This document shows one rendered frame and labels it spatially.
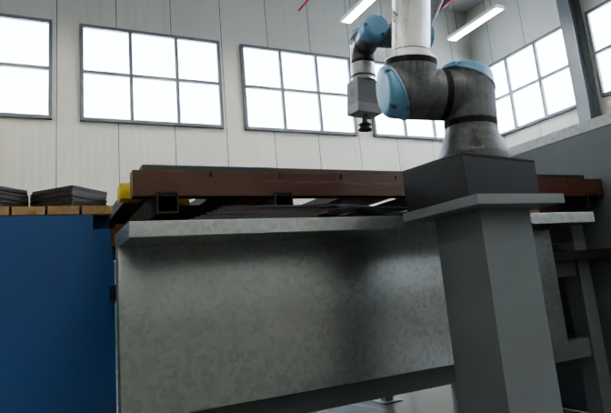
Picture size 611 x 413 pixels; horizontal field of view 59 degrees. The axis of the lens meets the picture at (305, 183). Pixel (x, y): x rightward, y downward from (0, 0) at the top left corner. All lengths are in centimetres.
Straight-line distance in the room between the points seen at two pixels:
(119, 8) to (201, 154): 310
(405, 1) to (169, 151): 914
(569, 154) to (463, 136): 112
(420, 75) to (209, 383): 80
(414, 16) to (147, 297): 83
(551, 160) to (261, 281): 142
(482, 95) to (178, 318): 81
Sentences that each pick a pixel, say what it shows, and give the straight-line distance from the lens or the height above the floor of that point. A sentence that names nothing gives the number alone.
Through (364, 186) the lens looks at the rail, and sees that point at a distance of 149.
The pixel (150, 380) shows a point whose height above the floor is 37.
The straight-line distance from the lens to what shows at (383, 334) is 143.
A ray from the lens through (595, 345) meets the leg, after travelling 214.
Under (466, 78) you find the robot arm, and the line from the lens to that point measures 125.
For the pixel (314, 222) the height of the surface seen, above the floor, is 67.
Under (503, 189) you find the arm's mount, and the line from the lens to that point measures 117.
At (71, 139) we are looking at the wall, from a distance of 1007.
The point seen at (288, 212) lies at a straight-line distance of 123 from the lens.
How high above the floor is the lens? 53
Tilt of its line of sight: 11 degrees up
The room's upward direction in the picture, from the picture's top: 5 degrees counter-clockwise
